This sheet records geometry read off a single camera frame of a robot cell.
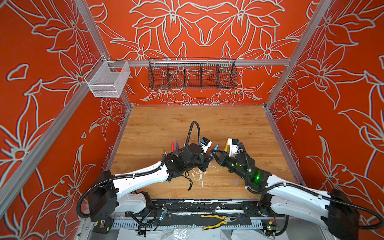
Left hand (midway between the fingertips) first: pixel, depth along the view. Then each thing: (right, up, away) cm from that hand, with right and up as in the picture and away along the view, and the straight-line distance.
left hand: (212, 156), depth 73 cm
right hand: (-2, +3, 0) cm, 3 cm away
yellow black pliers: (+6, -29, -4) cm, 30 cm away
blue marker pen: (+2, +4, +1) cm, 5 cm away
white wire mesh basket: (-64, +45, +19) cm, 81 cm away
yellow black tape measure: (-51, -30, -6) cm, 60 cm away
